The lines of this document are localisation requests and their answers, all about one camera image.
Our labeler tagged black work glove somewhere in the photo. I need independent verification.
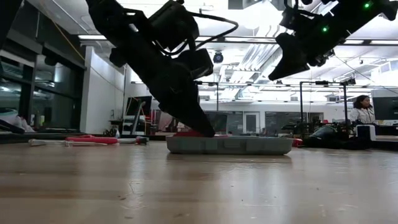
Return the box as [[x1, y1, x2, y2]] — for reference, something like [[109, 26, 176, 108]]
[[307, 125, 338, 141]]

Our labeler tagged person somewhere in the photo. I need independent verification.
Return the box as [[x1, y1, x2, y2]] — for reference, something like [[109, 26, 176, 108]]
[[349, 95, 376, 126]]

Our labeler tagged grey plastic tool case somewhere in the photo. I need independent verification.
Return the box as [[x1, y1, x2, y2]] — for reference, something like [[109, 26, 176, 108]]
[[165, 134, 294, 156]]

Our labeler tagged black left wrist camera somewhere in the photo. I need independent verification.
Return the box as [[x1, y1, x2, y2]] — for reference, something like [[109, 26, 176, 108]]
[[177, 48, 215, 80]]

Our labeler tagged red handled tool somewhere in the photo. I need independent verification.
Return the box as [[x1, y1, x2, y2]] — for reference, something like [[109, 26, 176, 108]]
[[64, 136, 150, 146]]

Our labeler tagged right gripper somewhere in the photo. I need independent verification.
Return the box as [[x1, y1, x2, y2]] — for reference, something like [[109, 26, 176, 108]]
[[268, 4, 348, 82]]

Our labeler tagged white easel stand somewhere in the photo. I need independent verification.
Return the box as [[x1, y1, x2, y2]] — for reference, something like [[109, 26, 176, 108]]
[[122, 101, 147, 136]]

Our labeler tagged white crumpled bag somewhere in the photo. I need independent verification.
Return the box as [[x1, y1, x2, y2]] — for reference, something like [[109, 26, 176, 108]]
[[0, 107, 35, 134]]

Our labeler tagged white box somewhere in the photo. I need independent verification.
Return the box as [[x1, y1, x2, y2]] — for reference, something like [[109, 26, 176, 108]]
[[356, 124, 377, 141]]

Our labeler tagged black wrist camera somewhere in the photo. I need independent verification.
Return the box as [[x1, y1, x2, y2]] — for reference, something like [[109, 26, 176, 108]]
[[279, 6, 308, 30], [177, 48, 215, 80]]

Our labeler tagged black monitor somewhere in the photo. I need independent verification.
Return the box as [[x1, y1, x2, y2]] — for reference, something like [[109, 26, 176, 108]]
[[126, 95, 154, 118], [371, 96, 398, 121]]

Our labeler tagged grey framed mesh panel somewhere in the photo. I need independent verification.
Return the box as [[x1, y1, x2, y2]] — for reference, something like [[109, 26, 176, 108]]
[[206, 111, 230, 134]]

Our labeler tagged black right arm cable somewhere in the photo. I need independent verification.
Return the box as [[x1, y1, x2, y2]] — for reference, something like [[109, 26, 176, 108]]
[[283, 0, 315, 16]]

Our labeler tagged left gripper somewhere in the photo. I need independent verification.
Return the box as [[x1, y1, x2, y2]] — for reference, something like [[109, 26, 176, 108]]
[[108, 45, 216, 138]]

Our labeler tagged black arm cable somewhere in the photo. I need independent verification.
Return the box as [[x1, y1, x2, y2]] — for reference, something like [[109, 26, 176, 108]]
[[155, 11, 239, 57], [283, 0, 315, 16]]

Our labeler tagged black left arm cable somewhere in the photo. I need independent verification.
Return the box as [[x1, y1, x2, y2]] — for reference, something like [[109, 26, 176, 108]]
[[155, 11, 239, 57]]

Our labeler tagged black aluminium table frame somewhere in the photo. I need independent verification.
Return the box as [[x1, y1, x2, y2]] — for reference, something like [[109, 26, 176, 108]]
[[0, 131, 398, 151]]

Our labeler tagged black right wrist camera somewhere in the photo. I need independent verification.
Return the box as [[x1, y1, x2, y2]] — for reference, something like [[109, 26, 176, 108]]
[[279, 6, 308, 30]]

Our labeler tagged black camera pole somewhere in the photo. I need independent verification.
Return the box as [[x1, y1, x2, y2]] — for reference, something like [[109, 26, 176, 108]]
[[299, 79, 358, 125]]

